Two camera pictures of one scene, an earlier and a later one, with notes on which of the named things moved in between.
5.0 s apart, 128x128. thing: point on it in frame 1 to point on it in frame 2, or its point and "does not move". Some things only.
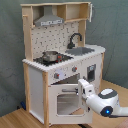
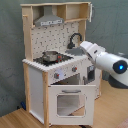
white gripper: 85,90 to 92,49
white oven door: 64,106 does not move
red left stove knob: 56,75 does not move
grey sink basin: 79,51 does not move
